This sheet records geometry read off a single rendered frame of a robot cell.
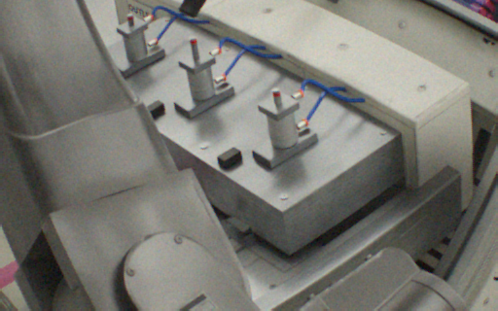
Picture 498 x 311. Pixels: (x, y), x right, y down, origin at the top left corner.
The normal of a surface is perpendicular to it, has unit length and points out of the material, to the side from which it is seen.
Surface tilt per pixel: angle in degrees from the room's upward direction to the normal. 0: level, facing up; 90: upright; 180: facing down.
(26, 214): 124
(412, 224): 90
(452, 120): 90
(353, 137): 48
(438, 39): 90
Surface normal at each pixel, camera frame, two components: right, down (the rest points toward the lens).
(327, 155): -0.15, -0.81
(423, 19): -0.63, -0.29
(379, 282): 0.43, -0.43
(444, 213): 0.62, 0.37
